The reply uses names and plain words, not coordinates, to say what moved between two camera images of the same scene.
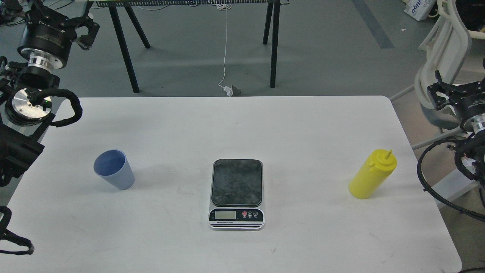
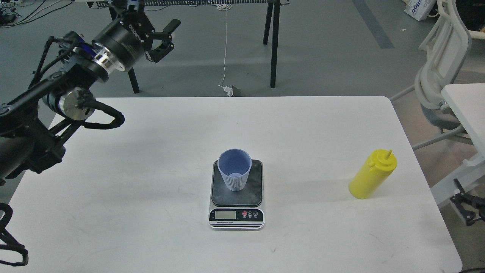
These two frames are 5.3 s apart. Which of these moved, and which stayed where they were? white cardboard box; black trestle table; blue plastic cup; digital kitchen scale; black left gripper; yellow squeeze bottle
Moved: blue plastic cup; black left gripper
Stayed: yellow squeeze bottle; black trestle table; digital kitchen scale; white cardboard box
